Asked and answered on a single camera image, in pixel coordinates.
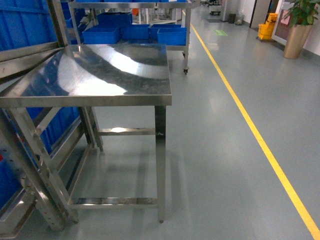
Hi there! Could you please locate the steel shelving rack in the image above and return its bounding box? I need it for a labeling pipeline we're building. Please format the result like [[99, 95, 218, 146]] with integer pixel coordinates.
[[0, 106, 102, 239]]

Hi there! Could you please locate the steel wheeled cart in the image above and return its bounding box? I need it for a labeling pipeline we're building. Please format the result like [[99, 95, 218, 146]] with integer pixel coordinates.
[[68, 0, 200, 74]]

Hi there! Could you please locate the stainless steel table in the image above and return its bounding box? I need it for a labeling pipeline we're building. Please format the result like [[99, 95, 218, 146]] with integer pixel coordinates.
[[0, 44, 172, 223]]

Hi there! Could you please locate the gold planter with plant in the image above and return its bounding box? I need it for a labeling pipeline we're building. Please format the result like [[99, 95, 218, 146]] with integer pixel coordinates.
[[283, 0, 320, 60]]

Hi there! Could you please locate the yellow mop bucket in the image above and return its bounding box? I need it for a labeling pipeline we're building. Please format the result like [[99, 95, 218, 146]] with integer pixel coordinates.
[[257, 13, 278, 41]]

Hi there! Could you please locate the blue plastic bin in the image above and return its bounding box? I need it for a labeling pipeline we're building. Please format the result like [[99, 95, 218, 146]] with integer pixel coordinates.
[[82, 26, 121, 45], [97, 12, 133, 28], [157, 27, 187, 46], [120, 24, 150, 40]]

